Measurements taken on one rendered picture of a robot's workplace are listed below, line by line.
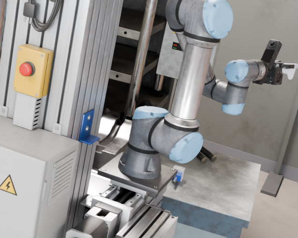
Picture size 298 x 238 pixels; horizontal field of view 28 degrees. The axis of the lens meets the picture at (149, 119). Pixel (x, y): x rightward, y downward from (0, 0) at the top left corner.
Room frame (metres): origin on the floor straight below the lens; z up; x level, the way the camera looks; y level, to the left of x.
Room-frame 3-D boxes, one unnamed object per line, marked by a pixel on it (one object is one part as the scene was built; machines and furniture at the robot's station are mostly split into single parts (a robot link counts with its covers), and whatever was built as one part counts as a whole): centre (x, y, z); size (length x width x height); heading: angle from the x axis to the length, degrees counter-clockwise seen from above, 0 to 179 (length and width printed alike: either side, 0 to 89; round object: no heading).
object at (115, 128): (2.64, 0.21, 0.92); 0.35 x 0.16 x 0.09; 169
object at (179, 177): (2.43, -0.17, 0.83); 0.13 x 0.05 x 0.05; 171
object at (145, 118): (1.92, -0.01, 1.20); 0.13 x 0.12 x 0.14; 48
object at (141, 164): (1.92, 0.00, 1.09); 0.15 x 0.15 x 0.10
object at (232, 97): (2.04, -0.27, 1.34); 0.11 x 0.08 x 0.11; 48
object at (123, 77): (3.68, 0.61, 1.02); 1.10 x 0.74 x 0.05; 79
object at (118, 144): (2.66, 0.19, 0.87); 0.50 x 0.26 x 0.14; 169
